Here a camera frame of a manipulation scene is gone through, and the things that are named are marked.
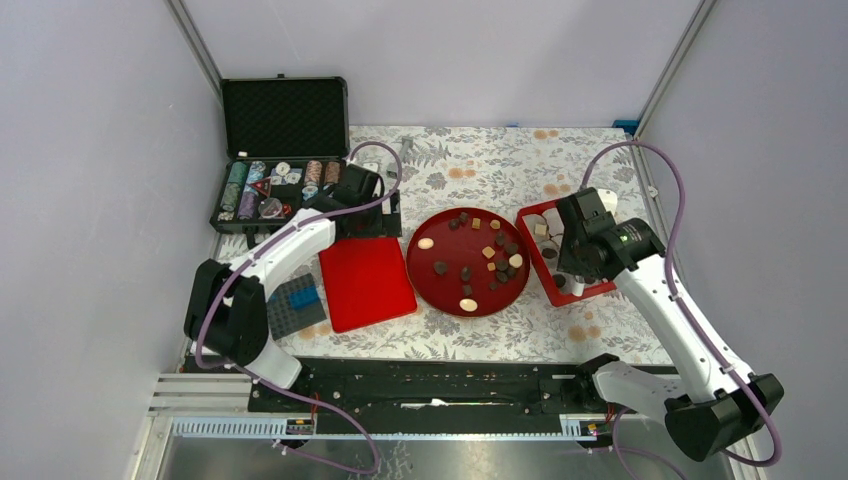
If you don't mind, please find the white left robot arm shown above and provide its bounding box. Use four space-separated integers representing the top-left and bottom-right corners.
184 181 400 411

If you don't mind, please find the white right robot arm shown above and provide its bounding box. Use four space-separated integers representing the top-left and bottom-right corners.
555 188 785 461

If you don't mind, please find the red chocolate box tray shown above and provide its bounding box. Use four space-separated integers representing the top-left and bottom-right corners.
515 200 616 307

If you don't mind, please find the white round chocolate right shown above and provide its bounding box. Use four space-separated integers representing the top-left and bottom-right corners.
508 254 524 269

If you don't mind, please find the white oval chocolate left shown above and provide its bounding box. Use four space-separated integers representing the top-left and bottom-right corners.
417 238 435 250

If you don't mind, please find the white oval chocolate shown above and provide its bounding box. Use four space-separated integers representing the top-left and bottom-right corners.
417 238 435 250
459 298 478 313

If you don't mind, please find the dark chocolate alone left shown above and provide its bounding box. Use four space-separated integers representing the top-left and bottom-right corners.
433 261 448 275

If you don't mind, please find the white oval chocolate bottom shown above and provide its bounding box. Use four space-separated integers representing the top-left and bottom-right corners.
459 298 478 313

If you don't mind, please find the blue fifty poker chip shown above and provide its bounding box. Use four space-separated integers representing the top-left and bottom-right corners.
301 185 319 201

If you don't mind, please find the black poker chip case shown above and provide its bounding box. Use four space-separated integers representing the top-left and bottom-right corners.
209 76 350 235

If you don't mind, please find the red square box lid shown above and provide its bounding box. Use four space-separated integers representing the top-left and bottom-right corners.
319 237 418 333

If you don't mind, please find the floral table cloth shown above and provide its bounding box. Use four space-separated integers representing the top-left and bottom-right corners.
279 126 669 365

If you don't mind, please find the blue lego brick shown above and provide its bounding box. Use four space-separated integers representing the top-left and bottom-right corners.
288 286 320 311

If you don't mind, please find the round red plate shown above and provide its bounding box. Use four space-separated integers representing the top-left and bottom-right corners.
406 207 530 318

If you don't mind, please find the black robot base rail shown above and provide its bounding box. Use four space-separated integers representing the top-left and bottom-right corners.
181 354 641 436

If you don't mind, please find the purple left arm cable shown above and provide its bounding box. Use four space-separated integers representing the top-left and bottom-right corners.
194 140 404 477

